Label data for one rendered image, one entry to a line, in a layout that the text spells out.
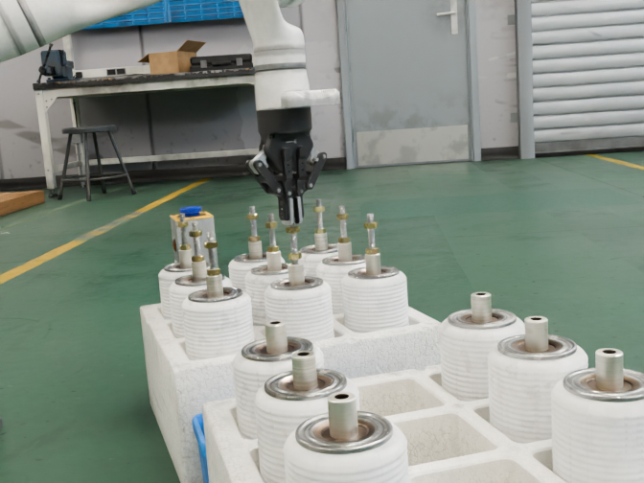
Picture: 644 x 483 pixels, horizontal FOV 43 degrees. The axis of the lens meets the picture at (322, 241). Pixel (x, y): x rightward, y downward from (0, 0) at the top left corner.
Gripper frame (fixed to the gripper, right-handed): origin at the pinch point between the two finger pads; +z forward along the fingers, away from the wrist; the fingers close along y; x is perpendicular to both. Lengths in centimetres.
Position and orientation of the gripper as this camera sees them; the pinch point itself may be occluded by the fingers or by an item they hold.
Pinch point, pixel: (290, 210)
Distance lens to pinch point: 114.1
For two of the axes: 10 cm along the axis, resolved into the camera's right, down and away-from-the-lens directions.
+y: -7.7, 1.6, -6.2
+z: 0.7, 9.8, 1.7
